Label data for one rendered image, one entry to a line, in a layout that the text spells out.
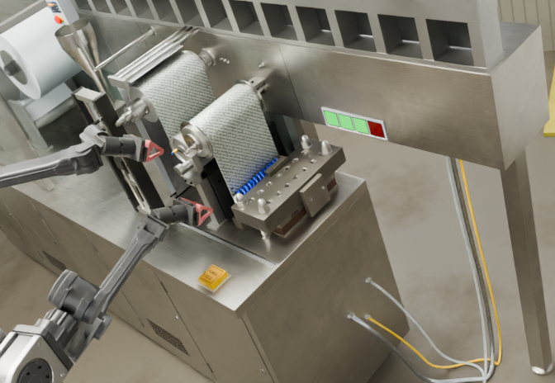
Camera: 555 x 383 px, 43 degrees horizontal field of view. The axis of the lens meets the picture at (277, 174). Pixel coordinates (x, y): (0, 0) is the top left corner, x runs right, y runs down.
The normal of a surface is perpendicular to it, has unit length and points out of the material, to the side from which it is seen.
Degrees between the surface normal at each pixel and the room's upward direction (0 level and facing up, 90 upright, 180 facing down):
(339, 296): 90
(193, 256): 0
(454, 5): 90
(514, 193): 90
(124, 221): 0
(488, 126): 90
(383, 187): 0
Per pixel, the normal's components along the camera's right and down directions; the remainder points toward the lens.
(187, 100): 0.70, 0.26
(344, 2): -0.66, 0.59
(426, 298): -0.30, -0.77
